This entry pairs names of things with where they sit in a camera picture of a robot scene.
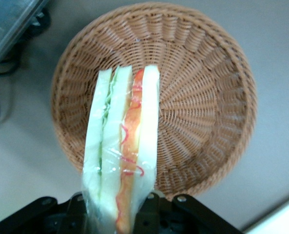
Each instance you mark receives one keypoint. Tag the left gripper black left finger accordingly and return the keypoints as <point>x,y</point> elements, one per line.
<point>71,214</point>

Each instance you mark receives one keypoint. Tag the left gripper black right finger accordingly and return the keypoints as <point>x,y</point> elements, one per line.
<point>149,214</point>

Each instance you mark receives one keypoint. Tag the plastic triangle sandwich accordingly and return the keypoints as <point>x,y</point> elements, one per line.
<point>115,136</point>

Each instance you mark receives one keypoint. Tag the round brown wicker basket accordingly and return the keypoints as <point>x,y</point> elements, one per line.
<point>195,97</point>

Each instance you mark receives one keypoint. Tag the cream plastic tray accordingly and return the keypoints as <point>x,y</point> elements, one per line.
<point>285,219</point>

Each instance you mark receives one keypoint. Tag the grey metal frame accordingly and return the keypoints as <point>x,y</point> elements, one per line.
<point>7,24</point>

